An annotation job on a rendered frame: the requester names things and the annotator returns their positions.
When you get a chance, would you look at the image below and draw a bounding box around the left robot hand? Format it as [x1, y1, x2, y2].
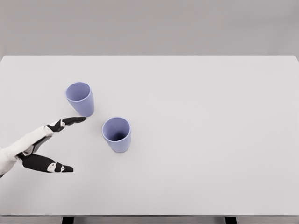
[0, 116, 87, 179]

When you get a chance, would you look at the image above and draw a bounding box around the blue plastic cup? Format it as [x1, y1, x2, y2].
[101, 117, 132, 154]
[65, 82, 95, 117]

